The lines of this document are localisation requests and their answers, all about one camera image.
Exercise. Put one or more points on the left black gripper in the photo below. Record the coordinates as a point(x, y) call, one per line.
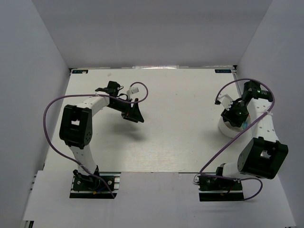
point(136, 111)

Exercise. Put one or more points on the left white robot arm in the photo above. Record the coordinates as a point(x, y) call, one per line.
point(76, 129)

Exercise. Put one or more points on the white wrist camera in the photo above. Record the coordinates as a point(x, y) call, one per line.
point(225, 100)
point(131, 91)

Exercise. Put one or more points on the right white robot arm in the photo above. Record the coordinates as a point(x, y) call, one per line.
point(264, 154)

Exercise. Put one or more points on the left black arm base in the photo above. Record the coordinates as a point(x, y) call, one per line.
point(88, 187)

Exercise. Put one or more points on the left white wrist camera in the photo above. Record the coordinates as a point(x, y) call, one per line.
point(131, 91)

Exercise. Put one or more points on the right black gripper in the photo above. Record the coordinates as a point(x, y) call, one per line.
point(229, 115)

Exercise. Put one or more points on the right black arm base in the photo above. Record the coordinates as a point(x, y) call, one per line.
point(214, 189)

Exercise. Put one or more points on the right corner label sticker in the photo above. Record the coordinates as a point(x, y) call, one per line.
point(221, 71)

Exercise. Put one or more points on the white round divided container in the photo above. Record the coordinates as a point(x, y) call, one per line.
point(228, 130)

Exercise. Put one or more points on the corner label sticker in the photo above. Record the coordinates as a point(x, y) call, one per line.
point(79, 71)
point(221, 71)

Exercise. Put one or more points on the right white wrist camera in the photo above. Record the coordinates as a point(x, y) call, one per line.
point(225, 100)

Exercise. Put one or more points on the left corner label sticker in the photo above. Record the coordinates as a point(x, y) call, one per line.
point(79, 71)

